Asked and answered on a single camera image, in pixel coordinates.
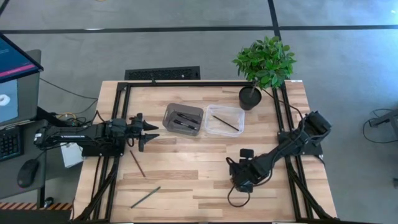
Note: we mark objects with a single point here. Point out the black computer mouse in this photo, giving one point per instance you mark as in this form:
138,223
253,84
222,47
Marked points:
28,172

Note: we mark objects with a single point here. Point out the grey metal stand leg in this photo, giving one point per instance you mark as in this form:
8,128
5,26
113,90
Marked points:
385,119

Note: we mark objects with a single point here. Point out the white box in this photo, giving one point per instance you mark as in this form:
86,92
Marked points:
71,157

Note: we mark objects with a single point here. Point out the black caster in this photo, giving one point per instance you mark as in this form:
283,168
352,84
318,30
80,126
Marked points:
48,203

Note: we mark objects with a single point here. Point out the black pencil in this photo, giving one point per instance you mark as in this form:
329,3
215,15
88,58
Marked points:
225,123

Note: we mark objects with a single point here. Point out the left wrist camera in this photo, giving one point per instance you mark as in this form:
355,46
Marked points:
117,124

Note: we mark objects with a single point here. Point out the monitor with pink stripe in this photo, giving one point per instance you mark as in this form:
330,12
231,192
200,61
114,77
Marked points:
15,62

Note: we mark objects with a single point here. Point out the grey pencil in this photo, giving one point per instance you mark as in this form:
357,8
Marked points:
145,197

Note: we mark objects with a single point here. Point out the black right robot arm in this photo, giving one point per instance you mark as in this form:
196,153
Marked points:
292,143

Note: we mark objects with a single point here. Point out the black keyboard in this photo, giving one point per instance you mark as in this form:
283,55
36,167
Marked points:
9,144

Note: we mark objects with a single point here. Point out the brown pencil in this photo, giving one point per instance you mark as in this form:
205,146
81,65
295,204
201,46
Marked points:
137,163

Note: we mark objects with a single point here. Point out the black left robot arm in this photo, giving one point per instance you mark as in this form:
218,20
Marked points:
77,135

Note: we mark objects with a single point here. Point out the black chrome pen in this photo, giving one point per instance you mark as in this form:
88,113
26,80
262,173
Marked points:
186,124
188,118

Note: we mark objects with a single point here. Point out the grey desk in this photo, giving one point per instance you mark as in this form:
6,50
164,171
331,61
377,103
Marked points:
9,177

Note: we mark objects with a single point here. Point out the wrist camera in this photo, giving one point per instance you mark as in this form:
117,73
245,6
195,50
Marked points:
246,153
117,124

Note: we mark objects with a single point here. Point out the clear plastic bin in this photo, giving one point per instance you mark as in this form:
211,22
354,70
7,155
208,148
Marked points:
230,113

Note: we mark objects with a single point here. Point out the grey translucent plastic bin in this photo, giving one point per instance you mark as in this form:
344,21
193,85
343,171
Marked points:
169,118

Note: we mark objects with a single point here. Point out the black aluminium table frame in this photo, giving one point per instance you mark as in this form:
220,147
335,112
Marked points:
186,84

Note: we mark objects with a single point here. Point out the green potted plant black pot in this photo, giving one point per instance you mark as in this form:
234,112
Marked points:
264,62

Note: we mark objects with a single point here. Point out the grey framed monitor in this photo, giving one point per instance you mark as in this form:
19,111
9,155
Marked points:
29,93

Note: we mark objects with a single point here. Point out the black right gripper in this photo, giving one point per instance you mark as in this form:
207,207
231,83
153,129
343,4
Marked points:
245,172

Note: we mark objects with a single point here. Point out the orange black hazard strip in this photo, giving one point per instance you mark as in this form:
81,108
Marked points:
31,206

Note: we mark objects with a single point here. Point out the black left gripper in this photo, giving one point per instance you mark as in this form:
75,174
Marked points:
135,130

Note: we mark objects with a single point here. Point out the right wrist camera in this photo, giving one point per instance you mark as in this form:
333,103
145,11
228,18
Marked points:
246,153

